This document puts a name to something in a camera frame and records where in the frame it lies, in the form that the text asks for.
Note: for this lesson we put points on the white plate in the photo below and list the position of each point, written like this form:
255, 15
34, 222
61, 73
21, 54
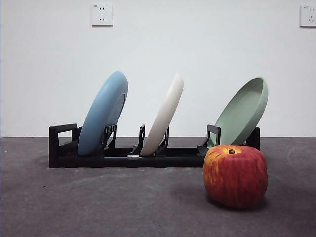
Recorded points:
164, 116

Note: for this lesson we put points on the blue plate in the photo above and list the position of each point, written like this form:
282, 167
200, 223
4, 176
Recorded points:
98, 116

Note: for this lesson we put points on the white wall socket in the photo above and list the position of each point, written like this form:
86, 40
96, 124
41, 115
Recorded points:
102, 14
308, 16

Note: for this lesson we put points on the black plate rack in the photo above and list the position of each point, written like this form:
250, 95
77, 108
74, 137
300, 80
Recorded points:
172, 159

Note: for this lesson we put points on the red apple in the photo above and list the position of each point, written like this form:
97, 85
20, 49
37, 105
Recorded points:
234, 177

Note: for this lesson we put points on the green plate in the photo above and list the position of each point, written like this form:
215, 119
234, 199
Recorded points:
242, 111

